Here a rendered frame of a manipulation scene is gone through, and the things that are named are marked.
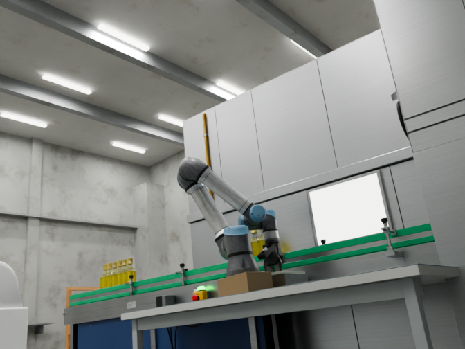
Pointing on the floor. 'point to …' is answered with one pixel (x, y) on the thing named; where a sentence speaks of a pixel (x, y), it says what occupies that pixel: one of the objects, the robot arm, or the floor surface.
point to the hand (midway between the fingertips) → (275, 281)
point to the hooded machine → (12, 311)
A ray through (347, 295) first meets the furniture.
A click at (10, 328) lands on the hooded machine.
